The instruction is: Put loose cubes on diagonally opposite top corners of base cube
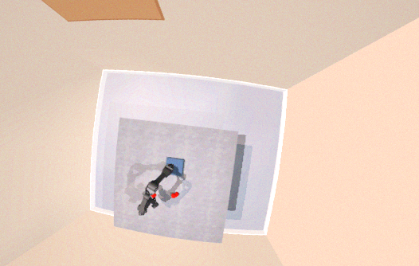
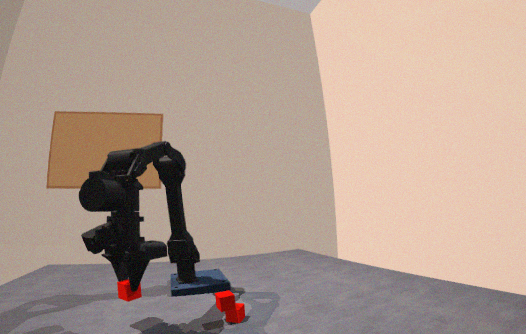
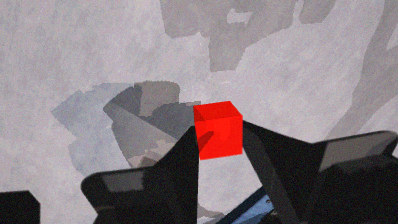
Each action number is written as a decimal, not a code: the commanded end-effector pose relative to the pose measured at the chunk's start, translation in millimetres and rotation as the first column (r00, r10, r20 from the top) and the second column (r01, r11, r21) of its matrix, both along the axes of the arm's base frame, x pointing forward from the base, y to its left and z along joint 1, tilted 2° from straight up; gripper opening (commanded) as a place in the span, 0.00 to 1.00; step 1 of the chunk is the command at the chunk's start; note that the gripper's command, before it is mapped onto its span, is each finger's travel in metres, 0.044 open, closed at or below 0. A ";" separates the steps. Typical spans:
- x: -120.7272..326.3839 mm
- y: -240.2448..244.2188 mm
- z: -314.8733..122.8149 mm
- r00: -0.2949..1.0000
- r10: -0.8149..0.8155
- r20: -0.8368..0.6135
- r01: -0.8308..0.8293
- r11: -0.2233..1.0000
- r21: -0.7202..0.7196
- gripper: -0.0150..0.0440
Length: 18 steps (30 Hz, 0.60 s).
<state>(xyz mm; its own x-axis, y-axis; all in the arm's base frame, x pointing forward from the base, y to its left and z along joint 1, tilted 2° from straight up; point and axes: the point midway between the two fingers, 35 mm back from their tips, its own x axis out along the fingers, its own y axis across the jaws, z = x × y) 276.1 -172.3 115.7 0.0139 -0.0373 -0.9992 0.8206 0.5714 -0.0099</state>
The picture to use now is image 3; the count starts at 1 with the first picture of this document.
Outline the red cube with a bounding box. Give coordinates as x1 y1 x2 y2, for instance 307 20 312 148
193 101 243 160

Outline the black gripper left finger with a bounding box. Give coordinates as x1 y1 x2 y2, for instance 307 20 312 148
80 126 199 224

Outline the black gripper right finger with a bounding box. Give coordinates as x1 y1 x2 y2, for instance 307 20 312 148
243 120 398 224

